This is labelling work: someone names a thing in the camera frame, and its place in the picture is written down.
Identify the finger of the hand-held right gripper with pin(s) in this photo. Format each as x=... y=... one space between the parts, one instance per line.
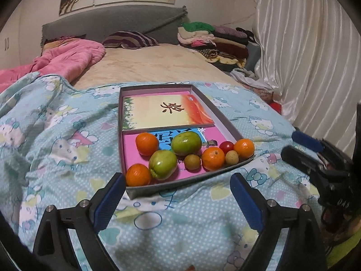
x=299 y=159
x=307 y=141

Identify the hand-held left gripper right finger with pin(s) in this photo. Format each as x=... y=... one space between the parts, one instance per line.
x=248 y=203

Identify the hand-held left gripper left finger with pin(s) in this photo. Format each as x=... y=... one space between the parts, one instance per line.
x=108 y=200

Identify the tangerine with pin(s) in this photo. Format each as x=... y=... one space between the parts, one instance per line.
x=213 y=159
x=138 y=175
x=244 y=148
x=146 y=144

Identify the brown longan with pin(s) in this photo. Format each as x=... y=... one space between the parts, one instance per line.
x=192 y=162
x=231 y=157

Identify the red cherry tomato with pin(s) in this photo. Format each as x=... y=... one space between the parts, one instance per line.
x=226 y=146

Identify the shallow grey cardboard box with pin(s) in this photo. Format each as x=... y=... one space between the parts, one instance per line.
x=169 y=187

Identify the light green jujube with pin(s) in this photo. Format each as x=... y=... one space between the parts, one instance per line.
x=163 y=164

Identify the dark green jujube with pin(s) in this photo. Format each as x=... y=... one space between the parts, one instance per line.
x=186 y=144

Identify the person's right forearm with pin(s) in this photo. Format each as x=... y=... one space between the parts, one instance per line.
x=344 y=248

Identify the blue cartoon cat blanket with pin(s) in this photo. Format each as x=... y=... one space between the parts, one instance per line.
x=70 y=175

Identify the plain red cloth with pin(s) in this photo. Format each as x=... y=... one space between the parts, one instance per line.
x=275 y=107

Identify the pink book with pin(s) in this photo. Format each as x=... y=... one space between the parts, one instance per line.
x=131 y=152

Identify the red patterned cloth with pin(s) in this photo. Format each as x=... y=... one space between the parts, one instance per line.
x=262 y=94

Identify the crumpled white cloth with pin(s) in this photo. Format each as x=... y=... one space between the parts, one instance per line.
x=248 y=79

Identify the white satin curtain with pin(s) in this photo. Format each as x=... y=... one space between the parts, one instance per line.
x=304 y=48

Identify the beige and orange book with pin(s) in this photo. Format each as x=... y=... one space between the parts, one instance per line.
x=152 y=113

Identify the grey cushion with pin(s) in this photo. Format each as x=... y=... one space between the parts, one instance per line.
x=252 y=56

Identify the pile of folded clothes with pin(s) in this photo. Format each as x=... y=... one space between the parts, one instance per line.
x=220 y=42

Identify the beige bed sheet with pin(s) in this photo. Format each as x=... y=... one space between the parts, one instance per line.
x=155 y=65

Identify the pink quilt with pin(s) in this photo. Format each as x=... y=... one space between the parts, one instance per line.
x=70 y=59

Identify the purple striped pillow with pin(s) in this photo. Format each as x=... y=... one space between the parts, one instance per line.
x=129 y=39

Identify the grey fabric headboard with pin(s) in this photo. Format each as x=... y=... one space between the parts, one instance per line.
x=112 y=19

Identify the white wardrobe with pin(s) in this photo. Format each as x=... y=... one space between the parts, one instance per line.
x=10 y=48

